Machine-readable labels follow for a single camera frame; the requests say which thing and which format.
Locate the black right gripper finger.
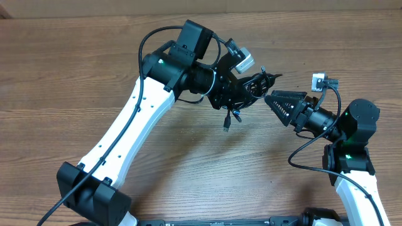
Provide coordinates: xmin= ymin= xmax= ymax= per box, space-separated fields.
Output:
xmin=271 ymin=90 xmax=307 ymax=100
xmin=264 ymin=94 xmax=305 ymax=127

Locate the black cable bundle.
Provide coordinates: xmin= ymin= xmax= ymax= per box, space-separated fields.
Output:
xmin=222 ymin=65 xmax=283 ymax=132

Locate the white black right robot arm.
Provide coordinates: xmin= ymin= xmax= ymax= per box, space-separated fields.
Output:
xmin=265 ymin=91 xmax=390 ymax=225

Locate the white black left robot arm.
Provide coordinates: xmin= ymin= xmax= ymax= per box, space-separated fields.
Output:
xmin=57 ymin=20 xmax=276 ymax=225

